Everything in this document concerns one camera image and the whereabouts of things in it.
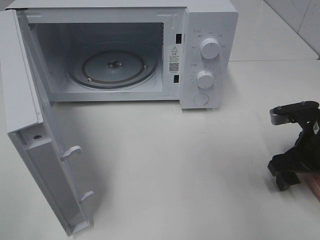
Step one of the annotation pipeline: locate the pink round plate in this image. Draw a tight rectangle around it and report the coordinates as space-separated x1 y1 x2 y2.
298 173 320 201

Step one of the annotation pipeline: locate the upper white power knob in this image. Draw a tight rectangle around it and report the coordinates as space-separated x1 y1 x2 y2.
200 36 220 60

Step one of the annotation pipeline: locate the lower white timer knob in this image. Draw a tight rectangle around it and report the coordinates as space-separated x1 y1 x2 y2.
196 70 215 89

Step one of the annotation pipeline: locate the white microwave oven body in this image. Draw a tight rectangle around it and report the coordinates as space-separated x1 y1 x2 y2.
4 0 239 109

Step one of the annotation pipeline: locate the round white door button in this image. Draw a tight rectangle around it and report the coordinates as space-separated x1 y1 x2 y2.
193 93 209 106

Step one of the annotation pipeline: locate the glass microwave turntable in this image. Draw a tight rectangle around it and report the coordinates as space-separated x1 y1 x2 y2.
68 41 162 90

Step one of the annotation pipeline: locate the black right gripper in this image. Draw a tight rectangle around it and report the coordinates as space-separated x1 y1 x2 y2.
267 119 320 192

